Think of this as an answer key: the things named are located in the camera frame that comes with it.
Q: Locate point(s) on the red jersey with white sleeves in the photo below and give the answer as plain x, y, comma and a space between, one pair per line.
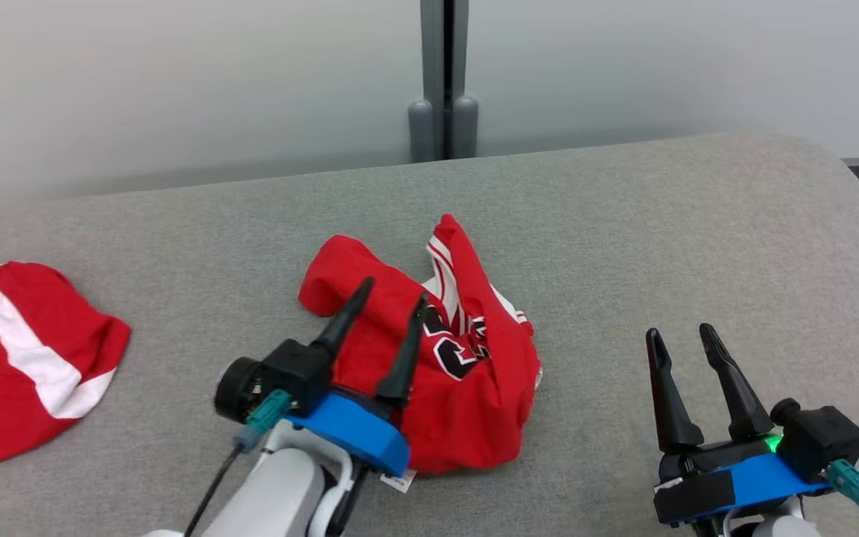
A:
474, 403

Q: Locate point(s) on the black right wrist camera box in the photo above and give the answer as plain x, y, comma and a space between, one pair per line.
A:
821, 440

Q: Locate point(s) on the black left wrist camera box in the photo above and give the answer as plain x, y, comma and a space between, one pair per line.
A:
295, 373

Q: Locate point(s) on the grey partition post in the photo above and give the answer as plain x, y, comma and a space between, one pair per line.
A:
429, 60

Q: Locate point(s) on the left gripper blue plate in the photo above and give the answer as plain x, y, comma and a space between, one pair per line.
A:
355, 432

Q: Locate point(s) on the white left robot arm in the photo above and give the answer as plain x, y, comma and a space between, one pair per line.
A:
280, 492

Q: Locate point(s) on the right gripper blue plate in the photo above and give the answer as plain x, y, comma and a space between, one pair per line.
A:
765, 481

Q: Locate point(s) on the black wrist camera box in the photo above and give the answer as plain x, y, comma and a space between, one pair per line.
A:
295, 373
821, 440

